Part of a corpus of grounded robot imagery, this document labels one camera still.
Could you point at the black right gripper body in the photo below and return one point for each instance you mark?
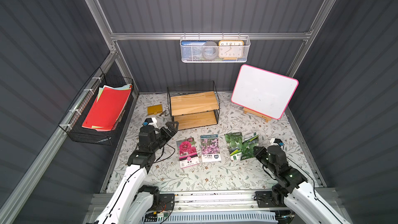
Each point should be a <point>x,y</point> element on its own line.
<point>259,152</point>

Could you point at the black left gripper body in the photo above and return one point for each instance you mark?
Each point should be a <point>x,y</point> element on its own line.
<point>169,129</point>

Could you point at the dark green seed bag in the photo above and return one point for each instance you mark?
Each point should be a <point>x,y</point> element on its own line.
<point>250,141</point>

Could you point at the pink flower seed bag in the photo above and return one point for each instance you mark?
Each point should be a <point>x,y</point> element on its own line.
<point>187,153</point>

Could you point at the green plant seed bag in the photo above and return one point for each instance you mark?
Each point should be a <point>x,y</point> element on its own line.
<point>234,142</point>

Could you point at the black wire wooden shelf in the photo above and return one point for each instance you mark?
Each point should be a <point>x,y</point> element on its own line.
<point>194,105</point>

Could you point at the purple flower seed bag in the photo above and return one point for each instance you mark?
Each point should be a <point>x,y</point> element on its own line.
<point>210,148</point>

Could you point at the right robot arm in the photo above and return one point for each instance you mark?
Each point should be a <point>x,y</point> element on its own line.
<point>293,189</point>

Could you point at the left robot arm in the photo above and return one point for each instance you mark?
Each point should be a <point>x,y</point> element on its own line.
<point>132,200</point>

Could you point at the wooden easel stand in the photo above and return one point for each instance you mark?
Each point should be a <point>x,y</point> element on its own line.
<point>248,111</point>

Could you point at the pink framed whiteboard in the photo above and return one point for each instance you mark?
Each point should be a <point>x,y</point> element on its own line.
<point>263,92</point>

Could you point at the blue box in basket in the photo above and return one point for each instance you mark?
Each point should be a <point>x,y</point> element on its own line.
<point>192,51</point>

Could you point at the grey tape roll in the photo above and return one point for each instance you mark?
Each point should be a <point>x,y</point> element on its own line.
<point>210,51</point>

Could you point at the yellow square clock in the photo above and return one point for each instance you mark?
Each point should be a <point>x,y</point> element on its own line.
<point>231,49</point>

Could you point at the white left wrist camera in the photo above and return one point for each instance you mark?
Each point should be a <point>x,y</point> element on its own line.
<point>151,121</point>

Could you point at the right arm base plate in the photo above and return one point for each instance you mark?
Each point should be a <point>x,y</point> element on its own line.
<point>267,199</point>

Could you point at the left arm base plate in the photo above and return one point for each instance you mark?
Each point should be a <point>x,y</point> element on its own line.
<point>163,202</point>

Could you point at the white perforated cable tray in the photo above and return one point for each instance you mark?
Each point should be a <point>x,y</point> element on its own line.
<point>231,217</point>

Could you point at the black wire wall basket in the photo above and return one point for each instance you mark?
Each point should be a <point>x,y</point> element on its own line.
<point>72,126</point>

